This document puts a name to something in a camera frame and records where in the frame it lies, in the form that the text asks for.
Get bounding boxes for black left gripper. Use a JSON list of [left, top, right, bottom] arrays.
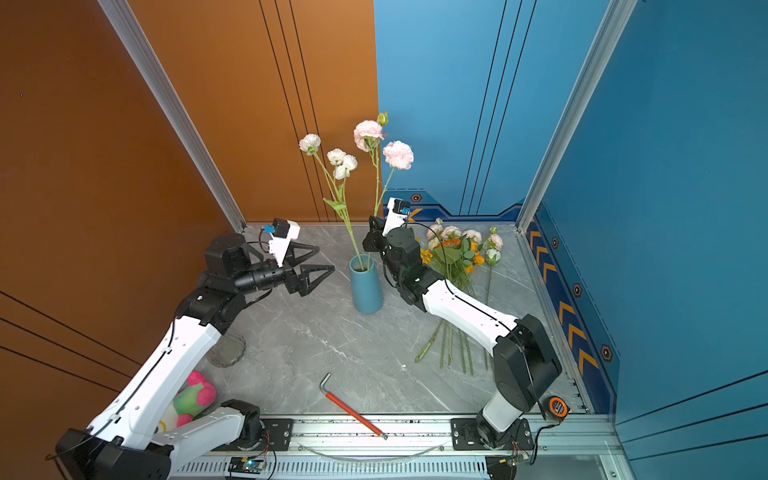
[[233, 243, 333, 300]]

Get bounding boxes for teal ceramic vase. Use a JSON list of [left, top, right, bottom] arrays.
[[349, 254, 383, 314]]

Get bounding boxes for orange gerbera flower stem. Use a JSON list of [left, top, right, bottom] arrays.
[[433, 251, 479, 375]]

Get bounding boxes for pink peony flower stem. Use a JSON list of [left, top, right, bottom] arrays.
[[353, 112, 415, 216]]

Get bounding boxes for white rose flower stem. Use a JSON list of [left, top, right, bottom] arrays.
[[479, 225, 503, 371]]

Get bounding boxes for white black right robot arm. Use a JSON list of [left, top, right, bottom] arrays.
[[363, 214, 562, 449]]

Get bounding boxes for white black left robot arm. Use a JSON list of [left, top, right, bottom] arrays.
[[48, 233, 335, 479]]

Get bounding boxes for clear glass vase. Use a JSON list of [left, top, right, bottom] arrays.
[[205, 330, 246, 368]]

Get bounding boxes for yellow ranunculus flower stem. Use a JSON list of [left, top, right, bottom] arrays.
[[415, 248, 469, 365]]

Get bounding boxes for pink carnation flower stem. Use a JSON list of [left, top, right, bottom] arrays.
[[426, 219, 483, 260]]

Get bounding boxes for white panda plush toy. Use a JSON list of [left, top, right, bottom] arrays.
[[155, 370, 217, 433]]

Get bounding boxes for green circuit board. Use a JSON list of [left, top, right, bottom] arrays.
[[227, 456, 268, 477]]

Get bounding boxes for orange black tape measure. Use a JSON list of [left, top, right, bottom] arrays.
[[544, 396, 570, 423]]

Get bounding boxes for right circuit board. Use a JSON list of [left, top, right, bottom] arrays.
[[485, 450, 534, 480]]

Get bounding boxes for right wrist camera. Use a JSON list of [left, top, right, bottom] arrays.
[[383, 197, 411, 236]]

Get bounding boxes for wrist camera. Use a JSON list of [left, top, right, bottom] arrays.
[[383, 197, 411, 236], [264, 218, 301, 267]]

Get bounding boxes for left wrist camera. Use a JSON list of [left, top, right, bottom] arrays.
[[264, 218, 301, 267]]

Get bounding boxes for red handled hex key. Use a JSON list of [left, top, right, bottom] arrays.
[[319, 372, 388, 440]]

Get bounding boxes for left aluminium corner post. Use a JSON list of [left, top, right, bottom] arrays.
[[98, 0, 247, 233]]

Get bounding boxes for aluminium corner post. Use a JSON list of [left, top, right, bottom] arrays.
[[516, 0, 637, 234], [98, 0, 247, 233]]

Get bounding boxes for right aluminium corner post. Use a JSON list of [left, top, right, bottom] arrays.
[[516, 0, 637, 234]]

